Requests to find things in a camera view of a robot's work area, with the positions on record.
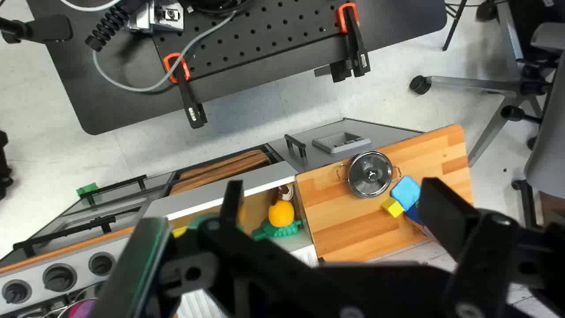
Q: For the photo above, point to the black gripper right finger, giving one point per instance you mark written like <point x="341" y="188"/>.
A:
<point x="452" y="218"/>

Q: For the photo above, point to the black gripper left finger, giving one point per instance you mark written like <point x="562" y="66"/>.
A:
<point x="133" y="266"/>

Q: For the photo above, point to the black stove knob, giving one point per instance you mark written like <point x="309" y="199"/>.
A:
<point x="101" y="264"/>
<point x="60" y="276"/>
<point x="16" y="291"/>

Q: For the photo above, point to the blue toy block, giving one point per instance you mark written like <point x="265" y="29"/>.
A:
<point x="406" y="192"/>

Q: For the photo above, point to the yellow toy block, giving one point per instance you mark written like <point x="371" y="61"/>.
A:
<point x="392" y="208"/>

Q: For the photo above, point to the black stove grate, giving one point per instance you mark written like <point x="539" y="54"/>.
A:
<point x="88" y="222"/>

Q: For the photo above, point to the small green clip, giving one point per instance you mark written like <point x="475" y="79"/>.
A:
<point x="87" y="190"/>

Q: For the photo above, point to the silver pot lid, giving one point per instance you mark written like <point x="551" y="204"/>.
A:
<point x="369" y="174"/>

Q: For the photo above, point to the wooden counter board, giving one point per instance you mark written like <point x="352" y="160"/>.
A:
<point x="353" y="227"/>

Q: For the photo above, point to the office chair base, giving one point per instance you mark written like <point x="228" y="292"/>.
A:
<point x="500" y="94"/>

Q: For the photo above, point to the grey rectangular tray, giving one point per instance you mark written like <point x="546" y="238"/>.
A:
<point x="341" y="142"/>

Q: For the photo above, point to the green toy brick piece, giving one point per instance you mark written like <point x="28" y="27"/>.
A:
<point x="276" y="232"/>

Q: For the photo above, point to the yellow orange toy fruit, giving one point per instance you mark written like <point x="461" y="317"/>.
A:
<point x="281" y="213"/>

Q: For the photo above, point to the black perforated mounting table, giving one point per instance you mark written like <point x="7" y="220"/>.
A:
<point x="265" y="59"/>

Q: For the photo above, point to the silver connector box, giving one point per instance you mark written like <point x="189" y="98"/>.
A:
<point x="159" y="15"/>

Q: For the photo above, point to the small black bracket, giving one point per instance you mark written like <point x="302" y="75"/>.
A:
<point x="295" y="149"/>

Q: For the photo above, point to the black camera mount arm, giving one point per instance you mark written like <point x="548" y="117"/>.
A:
<point x="35" y="29"/>

